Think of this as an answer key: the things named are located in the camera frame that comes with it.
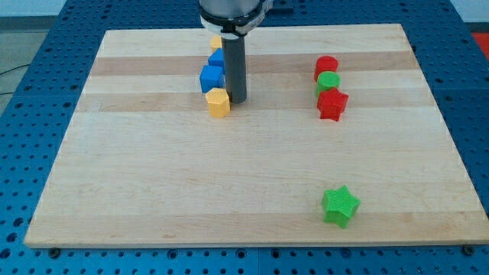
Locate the green star block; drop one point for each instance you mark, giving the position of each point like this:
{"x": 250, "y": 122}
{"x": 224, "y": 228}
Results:
{"x": 339, "y": 206}

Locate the blue cube rear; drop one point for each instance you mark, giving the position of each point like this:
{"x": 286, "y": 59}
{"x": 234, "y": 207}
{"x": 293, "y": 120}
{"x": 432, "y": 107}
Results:
{"x": 217, "y": 59}

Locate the green cylinder block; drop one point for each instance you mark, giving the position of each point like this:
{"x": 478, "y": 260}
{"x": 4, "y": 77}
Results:
{"x": 327, "y": 80}

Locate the blue cube front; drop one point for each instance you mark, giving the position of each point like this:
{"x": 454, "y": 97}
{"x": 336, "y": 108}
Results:
{"x": 211, "y": 77}

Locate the blue cube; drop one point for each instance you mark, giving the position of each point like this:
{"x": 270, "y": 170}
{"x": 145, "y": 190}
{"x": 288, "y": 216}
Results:
{"x": 211, "y": 77}
{"x": 217, "y": 59}

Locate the red cylinder block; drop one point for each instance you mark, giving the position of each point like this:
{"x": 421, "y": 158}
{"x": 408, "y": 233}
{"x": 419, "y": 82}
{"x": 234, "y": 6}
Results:
{"x": 325, "y": 63}

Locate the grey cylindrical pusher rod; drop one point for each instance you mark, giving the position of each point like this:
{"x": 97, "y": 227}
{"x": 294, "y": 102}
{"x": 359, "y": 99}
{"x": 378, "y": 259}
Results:
{"x": 235, "y": 69}

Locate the yellow block rear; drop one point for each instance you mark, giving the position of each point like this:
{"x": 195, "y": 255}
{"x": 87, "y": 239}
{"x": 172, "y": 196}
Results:
{"x": 215, "y": 43}

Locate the yellow hexagon block front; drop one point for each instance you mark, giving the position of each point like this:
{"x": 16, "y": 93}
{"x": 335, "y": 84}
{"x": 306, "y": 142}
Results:
{"x": 218, "y": 102}

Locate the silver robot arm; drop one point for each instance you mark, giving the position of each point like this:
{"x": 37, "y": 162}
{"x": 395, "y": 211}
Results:
{"x": 232, "y": 20}

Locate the wooden board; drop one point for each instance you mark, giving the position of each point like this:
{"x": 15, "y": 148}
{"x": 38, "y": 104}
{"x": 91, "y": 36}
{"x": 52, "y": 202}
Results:
{"x": 143, "y": 165}

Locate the red star block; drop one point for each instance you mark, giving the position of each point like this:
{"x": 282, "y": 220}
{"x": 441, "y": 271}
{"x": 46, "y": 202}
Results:
{"x": 331, "y": 104}

